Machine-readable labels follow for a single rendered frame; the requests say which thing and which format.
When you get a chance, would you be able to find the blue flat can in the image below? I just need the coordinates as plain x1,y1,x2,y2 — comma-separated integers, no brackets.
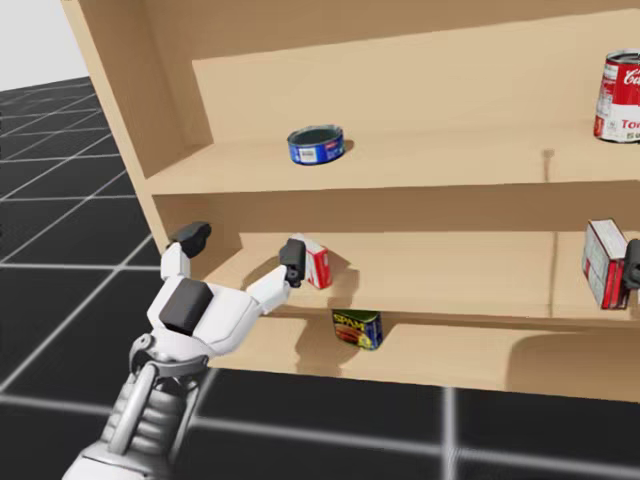
286,124,347,167

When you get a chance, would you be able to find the pale wooden shelf unit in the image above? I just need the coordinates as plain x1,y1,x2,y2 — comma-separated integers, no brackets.
59,0,640,404

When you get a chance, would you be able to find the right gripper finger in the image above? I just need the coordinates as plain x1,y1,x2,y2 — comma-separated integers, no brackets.
621,238,640,291

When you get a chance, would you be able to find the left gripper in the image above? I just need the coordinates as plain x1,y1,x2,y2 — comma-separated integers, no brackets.
146,221,308,359

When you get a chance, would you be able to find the small red and white carton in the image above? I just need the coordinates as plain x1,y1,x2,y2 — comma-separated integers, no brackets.
291,232,334,291

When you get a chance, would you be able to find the green and blue rectangular can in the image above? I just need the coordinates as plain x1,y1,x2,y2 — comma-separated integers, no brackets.
331,309,385,352

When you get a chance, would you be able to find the large red and white carton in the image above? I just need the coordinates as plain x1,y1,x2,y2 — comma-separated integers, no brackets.
581,218,633,311

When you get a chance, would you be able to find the red and white can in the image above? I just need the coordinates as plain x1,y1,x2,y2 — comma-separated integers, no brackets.
593,48,640,144

